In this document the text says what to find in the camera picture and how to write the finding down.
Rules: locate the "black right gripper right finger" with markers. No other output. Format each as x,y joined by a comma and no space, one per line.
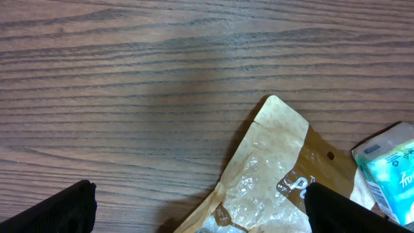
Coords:
330,212

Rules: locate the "small teal gum pack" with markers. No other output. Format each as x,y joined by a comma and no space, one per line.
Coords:
386,161

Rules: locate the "beige snack pouch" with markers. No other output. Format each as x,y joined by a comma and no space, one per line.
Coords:
263,186

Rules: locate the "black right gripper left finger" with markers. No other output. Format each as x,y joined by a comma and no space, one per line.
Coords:
73,210

